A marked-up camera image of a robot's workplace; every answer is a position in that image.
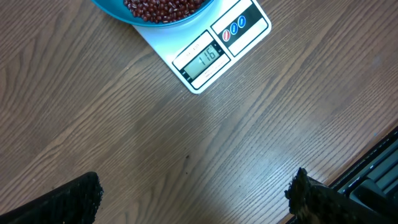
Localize white digital kitchen scale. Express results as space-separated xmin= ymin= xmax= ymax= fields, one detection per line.
xmin=136 ymin=0 xmax=272 ymax=94

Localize red adzuki beans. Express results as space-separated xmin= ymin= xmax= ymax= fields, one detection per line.
xmin=123 ymin=0 xmax=205 ymax=24

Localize blue metal bowl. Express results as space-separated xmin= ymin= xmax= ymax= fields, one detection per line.
xmin=93 ymin=0 xmax=213 ymax=27

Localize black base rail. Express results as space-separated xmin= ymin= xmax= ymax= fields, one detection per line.
xmin=285 ymin=126 xmax=398 ymax=224

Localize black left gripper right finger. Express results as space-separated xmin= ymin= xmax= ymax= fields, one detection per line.
xmin=284 ymin=168 xmax=392 ymax=224

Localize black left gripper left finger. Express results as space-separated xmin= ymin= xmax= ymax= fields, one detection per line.
xmin=1 ymin=172 xmax=104 ymax=224

